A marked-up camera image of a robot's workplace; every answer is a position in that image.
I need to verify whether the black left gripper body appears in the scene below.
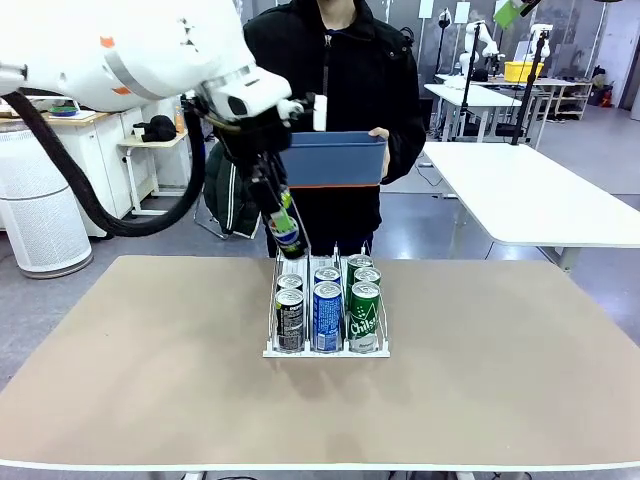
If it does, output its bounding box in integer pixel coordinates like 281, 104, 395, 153
214, 107, 294, 196

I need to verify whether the blue plastic bin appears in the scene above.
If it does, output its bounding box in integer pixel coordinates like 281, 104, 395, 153
277, 130, 390, 190

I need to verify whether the large white table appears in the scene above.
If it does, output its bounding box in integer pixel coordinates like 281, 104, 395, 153
422, 141, 640, 274

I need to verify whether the black tripod stand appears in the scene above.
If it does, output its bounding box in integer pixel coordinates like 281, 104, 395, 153
509, 22, 551, 146

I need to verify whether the person's left hand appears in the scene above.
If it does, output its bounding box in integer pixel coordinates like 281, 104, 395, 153
368, 126, 392, 179

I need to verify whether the black hat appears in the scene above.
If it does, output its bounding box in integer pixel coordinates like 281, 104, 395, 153
132, 114, 178, 144

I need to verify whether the white wire can dispenser rack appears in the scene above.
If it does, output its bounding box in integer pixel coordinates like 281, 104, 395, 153
262, 239, 392, 360

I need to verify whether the white rolling side table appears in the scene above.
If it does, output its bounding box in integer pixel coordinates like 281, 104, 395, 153
118, 128, 194, 221

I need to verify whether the black round light stand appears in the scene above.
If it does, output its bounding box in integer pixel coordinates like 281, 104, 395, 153
435, 7, 454, 76

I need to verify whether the metal chair frame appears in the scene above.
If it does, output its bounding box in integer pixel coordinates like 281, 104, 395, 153
193, 199, 226, 240

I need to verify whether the white cabinet with wood top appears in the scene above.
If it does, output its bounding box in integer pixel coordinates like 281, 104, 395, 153
0, 107, 151, 239

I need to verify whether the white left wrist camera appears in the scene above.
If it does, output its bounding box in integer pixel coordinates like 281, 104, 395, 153
282, 92, 329, 132

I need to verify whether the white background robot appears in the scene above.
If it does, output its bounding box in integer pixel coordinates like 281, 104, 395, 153
529, 23, 554, 64
457, 20, 501, 76

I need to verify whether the person in black jacket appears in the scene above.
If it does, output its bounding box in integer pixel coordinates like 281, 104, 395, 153
214, 0, 427, 259

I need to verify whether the white background desk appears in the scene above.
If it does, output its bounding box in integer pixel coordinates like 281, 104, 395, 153
423, 82, 524, 146

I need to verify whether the yellow plastic bin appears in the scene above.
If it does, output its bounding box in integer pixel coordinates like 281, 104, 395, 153
503, 60, 532, 83

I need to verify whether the black Pepsi can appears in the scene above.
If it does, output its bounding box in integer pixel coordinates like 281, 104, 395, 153
275, 273, 304, 296
266, 209, 310, 261
273, 288, 306, 351

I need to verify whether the white round air purifier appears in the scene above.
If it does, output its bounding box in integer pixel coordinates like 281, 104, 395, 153
0, 119, 95, 280

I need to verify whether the person's left forearm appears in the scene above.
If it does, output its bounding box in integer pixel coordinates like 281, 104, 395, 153
389, 114, 427, 184

